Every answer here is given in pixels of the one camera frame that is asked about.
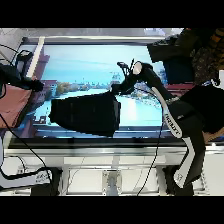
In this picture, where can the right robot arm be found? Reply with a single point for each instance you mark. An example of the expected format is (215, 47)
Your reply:
(173, 125)

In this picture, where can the black garment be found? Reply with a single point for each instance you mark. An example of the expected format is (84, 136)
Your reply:
(86, 113)
(208, 103)
(170, 46)

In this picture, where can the pink garment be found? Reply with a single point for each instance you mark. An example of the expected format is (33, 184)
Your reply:
(14, 105)

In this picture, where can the brown patterned garment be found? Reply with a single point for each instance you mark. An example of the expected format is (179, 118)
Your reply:
(210, 56)

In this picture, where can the silver frame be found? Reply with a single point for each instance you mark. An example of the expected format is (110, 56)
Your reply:
(100, 156)

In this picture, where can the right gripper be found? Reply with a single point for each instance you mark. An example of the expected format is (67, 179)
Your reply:
(122, 88)

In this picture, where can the dark blue garment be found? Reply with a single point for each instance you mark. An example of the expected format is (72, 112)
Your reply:
(178, 71)

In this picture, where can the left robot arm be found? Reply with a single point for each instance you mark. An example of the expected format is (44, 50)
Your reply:
(20, 181)

